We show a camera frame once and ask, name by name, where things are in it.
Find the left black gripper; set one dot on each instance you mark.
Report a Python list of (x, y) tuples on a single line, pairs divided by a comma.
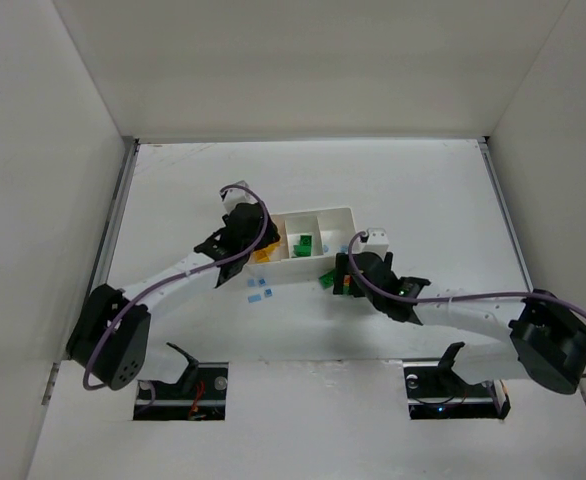
[(261, 234)]

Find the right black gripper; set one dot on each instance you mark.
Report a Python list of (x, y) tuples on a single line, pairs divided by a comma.
[(355, 270)]

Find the orange flower green lego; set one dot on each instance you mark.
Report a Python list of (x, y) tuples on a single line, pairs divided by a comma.
[(341, 284)]

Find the green yellow lego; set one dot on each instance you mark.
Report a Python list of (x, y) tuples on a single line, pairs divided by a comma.
[(263, 255)]

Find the green long lego brick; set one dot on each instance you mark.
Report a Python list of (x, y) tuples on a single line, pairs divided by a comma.
[(327, 280)]

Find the small green lego brick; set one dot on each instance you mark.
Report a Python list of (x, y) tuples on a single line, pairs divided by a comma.
[(304, 247)]

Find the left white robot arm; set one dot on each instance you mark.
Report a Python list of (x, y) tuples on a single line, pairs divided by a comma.
[(112, 337)]

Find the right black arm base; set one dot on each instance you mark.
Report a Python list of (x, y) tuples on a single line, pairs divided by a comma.
[(435, 392)]

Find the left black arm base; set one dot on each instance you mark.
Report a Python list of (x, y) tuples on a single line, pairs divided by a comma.
[(198, 395)]

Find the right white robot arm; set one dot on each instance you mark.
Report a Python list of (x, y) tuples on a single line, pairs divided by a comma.
[(530, 335)]

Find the white three-compartment bin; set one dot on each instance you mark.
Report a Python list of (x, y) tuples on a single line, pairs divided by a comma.
[(333, 227)]

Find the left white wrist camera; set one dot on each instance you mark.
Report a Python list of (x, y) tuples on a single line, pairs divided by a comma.
[(234, 194)]

